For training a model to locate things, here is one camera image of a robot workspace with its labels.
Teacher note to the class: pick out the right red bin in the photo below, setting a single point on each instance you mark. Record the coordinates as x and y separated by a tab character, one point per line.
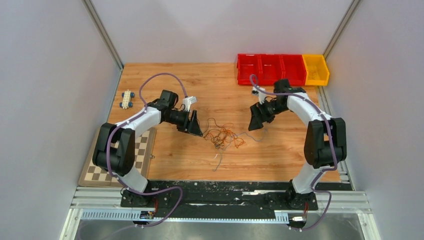
295	70

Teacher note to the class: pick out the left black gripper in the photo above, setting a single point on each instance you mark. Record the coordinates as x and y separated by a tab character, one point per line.
192	127

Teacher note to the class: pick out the slotted cable duct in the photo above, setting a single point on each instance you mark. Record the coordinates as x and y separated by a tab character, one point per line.
136	215

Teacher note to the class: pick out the wooden chessboard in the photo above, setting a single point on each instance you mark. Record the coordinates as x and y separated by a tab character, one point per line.
94	176

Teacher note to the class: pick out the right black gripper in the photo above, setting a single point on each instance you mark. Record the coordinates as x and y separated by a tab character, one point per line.
259	116

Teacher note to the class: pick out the yellow bin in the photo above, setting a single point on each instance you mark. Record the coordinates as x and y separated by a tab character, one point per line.
317	72

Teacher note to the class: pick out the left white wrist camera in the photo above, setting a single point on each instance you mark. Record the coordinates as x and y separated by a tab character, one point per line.
187	102

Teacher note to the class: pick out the toy block car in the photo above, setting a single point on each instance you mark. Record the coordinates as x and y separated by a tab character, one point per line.
127	97

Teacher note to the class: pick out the aluminium frame rail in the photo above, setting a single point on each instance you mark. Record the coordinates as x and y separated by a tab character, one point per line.
335	202

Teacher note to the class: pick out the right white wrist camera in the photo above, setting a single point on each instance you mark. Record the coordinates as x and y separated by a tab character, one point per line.
260	95

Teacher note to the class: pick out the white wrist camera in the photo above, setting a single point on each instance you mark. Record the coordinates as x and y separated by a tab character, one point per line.
187	102
260	95

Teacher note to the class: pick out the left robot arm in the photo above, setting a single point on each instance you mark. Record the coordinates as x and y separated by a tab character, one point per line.
114	150

